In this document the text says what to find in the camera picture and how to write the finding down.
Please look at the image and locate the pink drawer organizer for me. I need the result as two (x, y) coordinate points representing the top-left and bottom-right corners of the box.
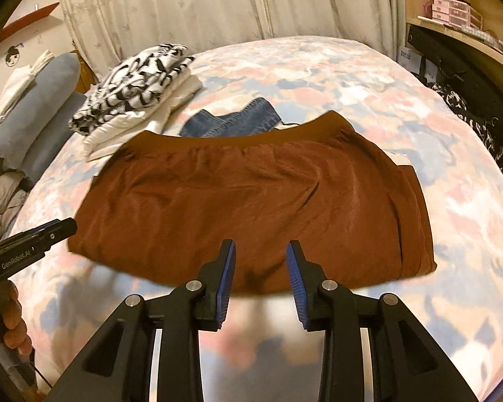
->
(433, 0), (484, 29)

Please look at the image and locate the left hand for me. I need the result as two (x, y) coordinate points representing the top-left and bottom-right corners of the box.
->
(0, 279), (32, 356)

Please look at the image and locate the white knit folded cloth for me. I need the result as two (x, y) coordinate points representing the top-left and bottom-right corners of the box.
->
(0, 50), (55, 124)

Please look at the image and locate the cartoon face wall sticker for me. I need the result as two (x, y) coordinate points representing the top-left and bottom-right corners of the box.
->
(4, 43), (24, 67)

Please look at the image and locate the grey puffy quilt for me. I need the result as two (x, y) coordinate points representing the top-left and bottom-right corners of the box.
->
(0, 172), (29, 239)

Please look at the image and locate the black white clothes pile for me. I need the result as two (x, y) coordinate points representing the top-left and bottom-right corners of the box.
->
(418, 59), (503, 169)

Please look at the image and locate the red wall shelf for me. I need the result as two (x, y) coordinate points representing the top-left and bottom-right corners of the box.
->
(0, 2), (60, 43)

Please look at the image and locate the denim and rust jacket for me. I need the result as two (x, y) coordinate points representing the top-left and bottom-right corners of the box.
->
(68, 111), (436, 295)

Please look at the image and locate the beige patterned curtain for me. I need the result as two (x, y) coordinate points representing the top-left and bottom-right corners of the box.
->
(60, 0), (406, 74)

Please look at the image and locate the upper blue rolled pillow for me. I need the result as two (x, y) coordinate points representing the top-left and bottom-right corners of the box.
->
(0, 53), (80, 173)

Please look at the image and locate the blue rolled pillow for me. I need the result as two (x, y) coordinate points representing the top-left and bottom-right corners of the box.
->
(0, 53), (80, 173)
(19, 92), (85, 192)

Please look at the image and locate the white folded puffer garment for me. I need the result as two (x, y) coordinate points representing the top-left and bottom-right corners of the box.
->
(83, 75), (203, 161)

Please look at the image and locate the black white printed folded garment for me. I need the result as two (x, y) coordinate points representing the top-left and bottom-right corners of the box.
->
(68, 44), (195, 136)

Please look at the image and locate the wooden desk shelf unit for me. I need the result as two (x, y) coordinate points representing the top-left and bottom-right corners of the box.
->
(405, 0), (503, 93)

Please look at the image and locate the lower blue rolled pillow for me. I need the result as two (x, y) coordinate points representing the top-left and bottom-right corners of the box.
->
(19, 92), (85, 192)

